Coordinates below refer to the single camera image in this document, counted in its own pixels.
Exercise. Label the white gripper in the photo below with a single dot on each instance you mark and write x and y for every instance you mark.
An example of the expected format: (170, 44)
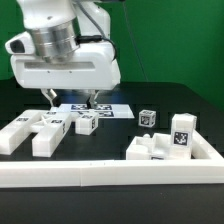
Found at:
(92, 67)

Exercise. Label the white chair seat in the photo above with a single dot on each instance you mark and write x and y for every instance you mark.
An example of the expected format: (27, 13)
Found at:
(158, 147)

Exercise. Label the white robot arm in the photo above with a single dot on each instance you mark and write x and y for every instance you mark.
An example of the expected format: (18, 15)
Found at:
(66, 45)

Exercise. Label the white marker sheet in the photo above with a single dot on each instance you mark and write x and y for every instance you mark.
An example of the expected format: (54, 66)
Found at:
(108, 111)

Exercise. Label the small white tag cube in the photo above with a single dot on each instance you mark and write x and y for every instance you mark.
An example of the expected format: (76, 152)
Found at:
(147, 118)

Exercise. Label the white L-shaped fence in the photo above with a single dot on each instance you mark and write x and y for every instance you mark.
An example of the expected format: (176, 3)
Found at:
(206, 167)

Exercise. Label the white chair back frame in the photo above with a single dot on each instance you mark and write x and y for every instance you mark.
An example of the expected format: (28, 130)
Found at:
(50, 127)

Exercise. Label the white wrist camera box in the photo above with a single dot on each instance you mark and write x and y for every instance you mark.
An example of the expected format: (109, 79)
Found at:
(20, 44)

